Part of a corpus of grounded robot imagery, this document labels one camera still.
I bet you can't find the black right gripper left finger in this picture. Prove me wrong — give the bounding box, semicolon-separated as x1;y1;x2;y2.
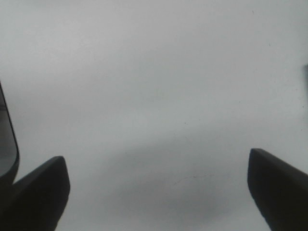
0;156;70;231

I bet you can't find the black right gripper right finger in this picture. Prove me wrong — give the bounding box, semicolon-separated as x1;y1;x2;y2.
247;148;308;231

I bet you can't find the dark object at edge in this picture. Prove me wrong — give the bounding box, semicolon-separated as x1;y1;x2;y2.
0;86;20;188

